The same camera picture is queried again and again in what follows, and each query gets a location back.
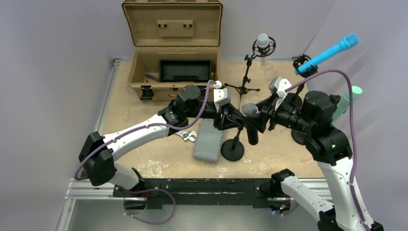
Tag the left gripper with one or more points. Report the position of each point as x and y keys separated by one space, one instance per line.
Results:
x=226 y=121

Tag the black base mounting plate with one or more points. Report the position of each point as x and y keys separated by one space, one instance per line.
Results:
x=157 y=192

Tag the screwdriver in toolbox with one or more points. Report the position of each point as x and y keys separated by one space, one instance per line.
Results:
x=152 y=77

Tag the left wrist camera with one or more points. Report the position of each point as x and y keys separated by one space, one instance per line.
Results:
x=221 y=94

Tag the black tripod shock-mount stand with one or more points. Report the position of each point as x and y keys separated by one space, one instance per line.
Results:
x=242 y=89

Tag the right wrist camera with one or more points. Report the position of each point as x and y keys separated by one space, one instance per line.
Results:
x=279 y=85

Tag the red handled adjustable wrench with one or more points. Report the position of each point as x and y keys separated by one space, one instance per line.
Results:
x=187 y=135

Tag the mint green microphone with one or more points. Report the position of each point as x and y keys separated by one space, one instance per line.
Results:
x=344 y=102

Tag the aluminium table frame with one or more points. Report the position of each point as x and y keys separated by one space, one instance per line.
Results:
x=97 y=210

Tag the black stand holding green microphone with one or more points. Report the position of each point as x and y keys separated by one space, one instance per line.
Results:
x=300 y=137

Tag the white microphone grey grille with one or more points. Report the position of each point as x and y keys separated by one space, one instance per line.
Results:
x=263 y=45

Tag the black round-base clip stand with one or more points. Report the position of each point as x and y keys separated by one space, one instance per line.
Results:
x=232 y=149

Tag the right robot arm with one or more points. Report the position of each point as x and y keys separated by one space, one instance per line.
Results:
x=329 y=147

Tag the blue microphone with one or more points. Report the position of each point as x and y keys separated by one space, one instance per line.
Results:
x=344 y=44

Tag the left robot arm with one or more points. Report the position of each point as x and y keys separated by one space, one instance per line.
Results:
x=99 y=154

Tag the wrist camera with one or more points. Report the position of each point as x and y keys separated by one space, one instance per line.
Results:
x=221 y=94
x=279 y=85

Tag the grey plastic case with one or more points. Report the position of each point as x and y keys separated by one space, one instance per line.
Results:
x=208 y=142

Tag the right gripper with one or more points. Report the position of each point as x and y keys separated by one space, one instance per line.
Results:
x=267 y=109

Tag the black microphone silver grille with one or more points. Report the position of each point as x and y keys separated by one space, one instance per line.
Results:
x=249 y=110

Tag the black tray in toolbox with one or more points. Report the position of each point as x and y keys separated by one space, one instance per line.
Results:
x=197 y=71

